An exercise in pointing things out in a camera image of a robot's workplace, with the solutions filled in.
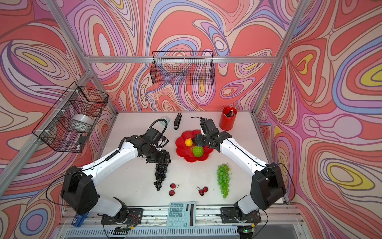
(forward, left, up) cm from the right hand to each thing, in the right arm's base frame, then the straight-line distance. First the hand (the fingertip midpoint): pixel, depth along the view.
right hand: (202, 141), depth 86 cm
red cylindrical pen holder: (+19, -19, -2) cm, 27 cm away
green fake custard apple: (-2, +2, -8) cm, 9 cm away
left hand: (-10, +20, -2) cm, 22 cm away
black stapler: (+25, +17, -9) cm, 31 cm away
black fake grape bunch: (-15, +25, -11) cm, 31 cm away
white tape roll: (+4, +60, +19) cm, 63 cm away
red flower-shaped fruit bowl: (+1, +10, -13) cm, 17 cm away
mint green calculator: (-35, +12, -12) cm, 39 cm away
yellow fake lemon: (+6, +8, -9) cm, 14 cm away
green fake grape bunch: (-18, -11, -11) cm, 24 cm away
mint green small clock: (0, +20, +18) cm, 27 cm away
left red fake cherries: (-21, +17, -13) cm, 30 cm away
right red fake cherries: (-24, +2, -13) cm, 28 cm away
